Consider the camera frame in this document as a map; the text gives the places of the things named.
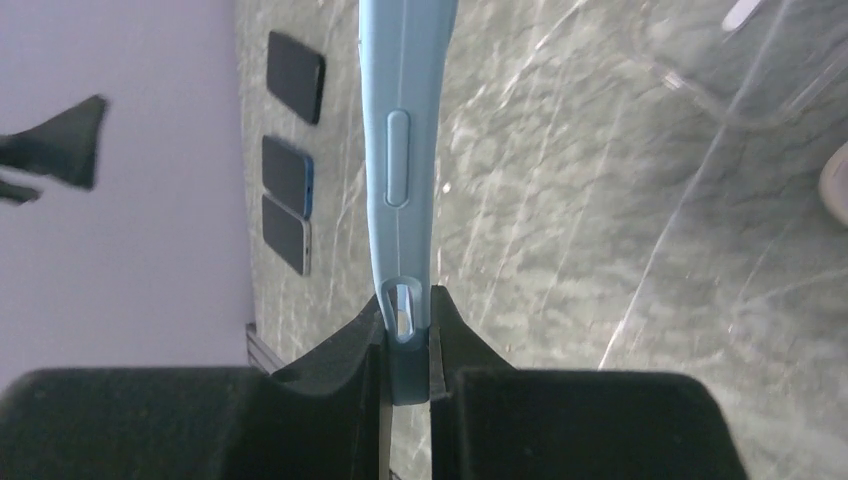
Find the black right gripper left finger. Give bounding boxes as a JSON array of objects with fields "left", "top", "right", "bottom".
[{"left": 1, "top": 301, "right": 386, "bottom": 479}]

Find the phone with black screen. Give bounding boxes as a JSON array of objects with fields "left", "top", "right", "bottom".
[{"left": 261, "top": 135, "right": 314, "bottom": 220}]

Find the clear transparent phone case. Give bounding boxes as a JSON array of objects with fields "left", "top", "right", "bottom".
[{"left": 596, "top": 0, "right": 848, "bottom": 372}]

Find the black phone without case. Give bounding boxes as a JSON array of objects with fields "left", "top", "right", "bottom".
[{"left": 266, "top": 31, "right": 326, "bottom": 125}]

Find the aluminium frame rail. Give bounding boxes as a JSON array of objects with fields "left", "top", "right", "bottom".
[{"left": 245, "top": 322, "right": 286, "bottom": 375}]

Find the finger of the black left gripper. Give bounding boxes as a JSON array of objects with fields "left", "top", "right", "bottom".
[
  {"left": 1, "top": 95, "right": 109, "bottom": 190},
  {"left": 0, "top": 180, "right": 41, "bottom": 205}
]

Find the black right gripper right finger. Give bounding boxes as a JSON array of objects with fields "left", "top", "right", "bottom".
[{"left": 430, "top": 286, "right": 747, "bottom": 479}]

